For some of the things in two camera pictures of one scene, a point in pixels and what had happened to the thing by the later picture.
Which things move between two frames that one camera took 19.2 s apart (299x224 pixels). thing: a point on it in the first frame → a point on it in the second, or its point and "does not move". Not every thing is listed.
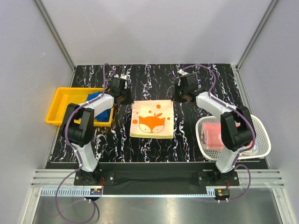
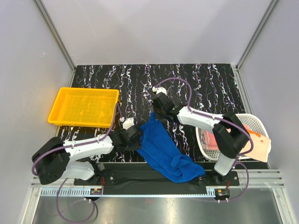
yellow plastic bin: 64,97 does not move
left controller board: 96,192 does not move
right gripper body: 180,95 → 159,113
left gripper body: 126,98 → 133,146
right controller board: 222,192 does not move
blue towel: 101,106 → 160,151
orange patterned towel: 152,119 → 261,147
